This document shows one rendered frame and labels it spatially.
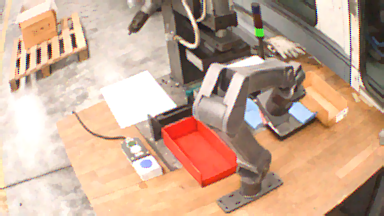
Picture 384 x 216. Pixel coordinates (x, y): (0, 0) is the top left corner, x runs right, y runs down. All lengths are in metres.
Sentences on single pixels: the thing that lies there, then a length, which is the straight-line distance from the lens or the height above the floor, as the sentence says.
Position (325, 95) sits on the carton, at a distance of 1.69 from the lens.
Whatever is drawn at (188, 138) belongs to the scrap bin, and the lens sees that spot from 1.54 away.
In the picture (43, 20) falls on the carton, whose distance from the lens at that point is 4.66.
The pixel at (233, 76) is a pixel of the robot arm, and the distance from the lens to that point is 1.04.
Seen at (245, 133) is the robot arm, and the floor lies 1.17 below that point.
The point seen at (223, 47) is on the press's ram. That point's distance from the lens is 1.45.
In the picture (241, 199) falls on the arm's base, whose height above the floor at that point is 0.91.
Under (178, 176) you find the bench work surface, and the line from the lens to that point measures 1.41.
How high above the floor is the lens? 1.86
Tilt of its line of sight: 35 degrees down
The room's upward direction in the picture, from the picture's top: 8 degrees counter-clockwise
